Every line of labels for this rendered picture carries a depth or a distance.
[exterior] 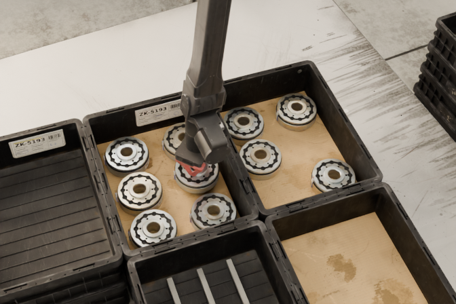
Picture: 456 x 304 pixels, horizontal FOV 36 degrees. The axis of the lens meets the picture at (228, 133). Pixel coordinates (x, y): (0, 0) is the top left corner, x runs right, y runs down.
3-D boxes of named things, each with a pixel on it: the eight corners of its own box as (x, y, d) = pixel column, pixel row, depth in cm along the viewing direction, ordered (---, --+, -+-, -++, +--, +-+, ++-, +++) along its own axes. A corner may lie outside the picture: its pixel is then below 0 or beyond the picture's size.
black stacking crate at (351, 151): (201, 117, 183) (201, 87, 174) (306, 90, 190) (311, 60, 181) (258, 244, 160) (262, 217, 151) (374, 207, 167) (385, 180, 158)
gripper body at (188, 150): (220, 136, 160) (222, 116, 154) (200, 169, 154) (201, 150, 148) (194, 125, 161) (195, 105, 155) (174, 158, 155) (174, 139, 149)
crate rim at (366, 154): (201, 92, 175) (201, 85, 173) (310, 64, 183) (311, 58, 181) (261, 222, 152) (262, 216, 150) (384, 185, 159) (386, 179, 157)
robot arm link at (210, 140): (220, 80, 145) (182, 90, 142) (245, 121, 139) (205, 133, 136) (213, 117, 154) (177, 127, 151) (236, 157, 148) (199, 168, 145)
